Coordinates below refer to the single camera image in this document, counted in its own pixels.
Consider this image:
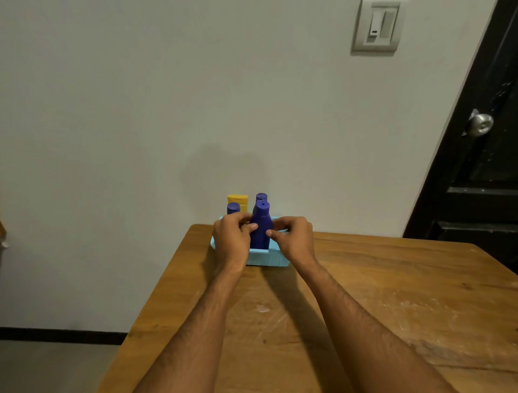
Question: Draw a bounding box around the person's right forearm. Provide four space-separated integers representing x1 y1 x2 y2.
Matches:
295 261 459 393

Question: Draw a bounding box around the black baseboard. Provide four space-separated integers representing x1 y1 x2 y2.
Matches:
0 327 128 345

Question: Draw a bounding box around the wooden table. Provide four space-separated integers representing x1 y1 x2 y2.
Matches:
97 223 518 393

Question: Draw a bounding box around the yellow capped bottle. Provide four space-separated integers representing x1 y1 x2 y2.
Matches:
227 194 249 213

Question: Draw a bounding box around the black panel door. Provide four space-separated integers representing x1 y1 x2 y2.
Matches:
403 0 518 274

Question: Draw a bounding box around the person's left hand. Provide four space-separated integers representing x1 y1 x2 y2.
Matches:
212 212 259 277

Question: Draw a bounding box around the person's right hand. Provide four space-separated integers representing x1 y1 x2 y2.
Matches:
265 216 317 273

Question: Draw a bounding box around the person's left forearm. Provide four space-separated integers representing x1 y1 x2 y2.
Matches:
133 265 246 393

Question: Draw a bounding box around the silver door knob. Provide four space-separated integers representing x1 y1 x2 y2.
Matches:
462 109 495 138

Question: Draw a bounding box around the blue plastic basket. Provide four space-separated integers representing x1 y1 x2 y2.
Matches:
210 215 291 268

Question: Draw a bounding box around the grey wall light switch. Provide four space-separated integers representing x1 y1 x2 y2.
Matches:
351 0 407 56

